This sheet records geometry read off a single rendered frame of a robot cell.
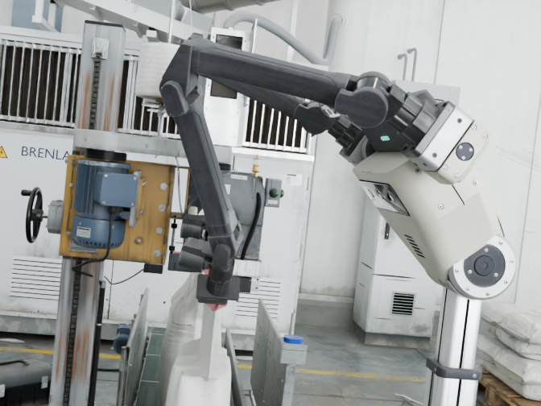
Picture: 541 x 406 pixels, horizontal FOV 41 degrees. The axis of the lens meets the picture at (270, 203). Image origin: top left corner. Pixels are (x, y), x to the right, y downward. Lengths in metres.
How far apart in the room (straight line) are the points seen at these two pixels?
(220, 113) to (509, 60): 3.27
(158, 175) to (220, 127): 2.25
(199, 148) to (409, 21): 5.29
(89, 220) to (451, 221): 1.03
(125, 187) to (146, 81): 0.31
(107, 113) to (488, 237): 1.25
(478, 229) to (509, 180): 5.29
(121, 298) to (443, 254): 3.70
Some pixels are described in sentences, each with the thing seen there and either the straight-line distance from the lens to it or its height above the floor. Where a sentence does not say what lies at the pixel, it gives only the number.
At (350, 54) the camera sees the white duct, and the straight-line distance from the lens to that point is 5.48.
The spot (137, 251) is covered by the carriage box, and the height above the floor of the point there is 1.06.
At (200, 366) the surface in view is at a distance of 1.97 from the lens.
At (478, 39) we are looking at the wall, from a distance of 6.88.
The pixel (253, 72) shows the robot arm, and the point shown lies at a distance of 1.41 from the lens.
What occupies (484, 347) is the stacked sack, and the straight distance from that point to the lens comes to 5.04.
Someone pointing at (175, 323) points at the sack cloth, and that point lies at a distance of 2.62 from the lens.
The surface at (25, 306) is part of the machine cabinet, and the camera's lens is 5.22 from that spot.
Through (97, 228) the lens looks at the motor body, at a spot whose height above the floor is 1.14.
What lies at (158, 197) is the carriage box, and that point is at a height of 1.23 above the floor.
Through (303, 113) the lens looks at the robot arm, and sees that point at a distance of 1.94.
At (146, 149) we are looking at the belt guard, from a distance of 2.13.
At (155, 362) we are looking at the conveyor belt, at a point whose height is 0.38.
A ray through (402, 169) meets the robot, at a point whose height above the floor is 1.39.
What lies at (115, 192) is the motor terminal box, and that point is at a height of 1.25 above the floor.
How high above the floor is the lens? 1.37
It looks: 3 degrees down
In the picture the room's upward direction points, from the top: 6 degrees clockwise
